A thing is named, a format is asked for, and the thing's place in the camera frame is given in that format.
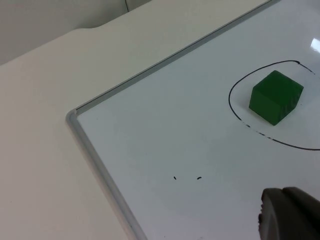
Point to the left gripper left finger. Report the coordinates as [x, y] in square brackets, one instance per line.
[273, 217]

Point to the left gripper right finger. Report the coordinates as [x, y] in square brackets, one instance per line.
[303, 212]

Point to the green cube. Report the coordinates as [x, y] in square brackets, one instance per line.
[275, 97]

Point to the grey-framed whiteboard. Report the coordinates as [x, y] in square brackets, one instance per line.
[175, 125]

